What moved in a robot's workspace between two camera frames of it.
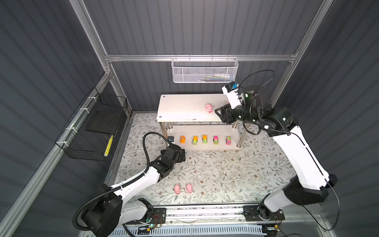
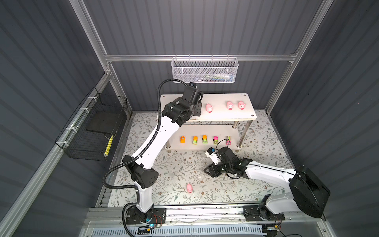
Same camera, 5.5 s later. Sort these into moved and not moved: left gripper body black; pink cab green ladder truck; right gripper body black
Moved: right gripper body black; left gripper body black
Not moved: pink cab green ladder truck
